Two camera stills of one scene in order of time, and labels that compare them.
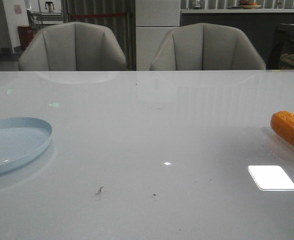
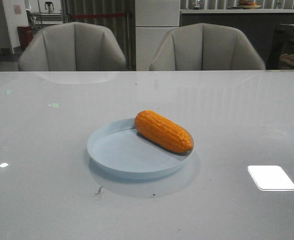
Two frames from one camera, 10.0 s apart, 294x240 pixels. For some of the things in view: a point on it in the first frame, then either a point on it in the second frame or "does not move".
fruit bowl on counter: x=247 y=4 does not move
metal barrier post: x=129 y=43 does not move
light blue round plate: x=12 y=142 -> x=117 y=150
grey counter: x=261 y=25 does not move
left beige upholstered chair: x=72 y=46 does not move
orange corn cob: x=292 y=127 -> x=164 y=131
